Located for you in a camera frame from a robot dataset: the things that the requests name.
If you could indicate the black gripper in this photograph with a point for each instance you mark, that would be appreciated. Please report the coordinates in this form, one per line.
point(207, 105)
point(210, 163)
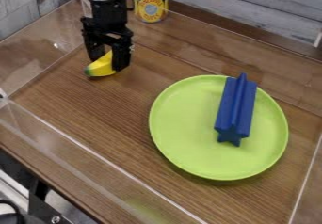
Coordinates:
point(105, 28)

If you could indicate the black metal table bracket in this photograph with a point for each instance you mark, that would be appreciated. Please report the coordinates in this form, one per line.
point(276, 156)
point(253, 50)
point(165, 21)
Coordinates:
point(39, 208)

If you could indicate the yellow labelled tin can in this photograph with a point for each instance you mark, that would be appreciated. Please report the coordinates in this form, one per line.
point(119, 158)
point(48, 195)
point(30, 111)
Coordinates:
point(151, 11)

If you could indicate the clear acrylic tray wall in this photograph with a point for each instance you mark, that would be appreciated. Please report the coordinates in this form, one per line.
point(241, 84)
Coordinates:
point(78, 130)

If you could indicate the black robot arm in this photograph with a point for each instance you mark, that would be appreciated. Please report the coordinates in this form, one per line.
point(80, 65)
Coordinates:
point(107, 37)

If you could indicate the green round plate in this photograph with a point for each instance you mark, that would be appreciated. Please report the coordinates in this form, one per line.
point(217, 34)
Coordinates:
point(181, 123)

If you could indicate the yellow toy banana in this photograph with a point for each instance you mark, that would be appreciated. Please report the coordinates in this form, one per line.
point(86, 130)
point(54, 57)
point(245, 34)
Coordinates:
point(101, 67)

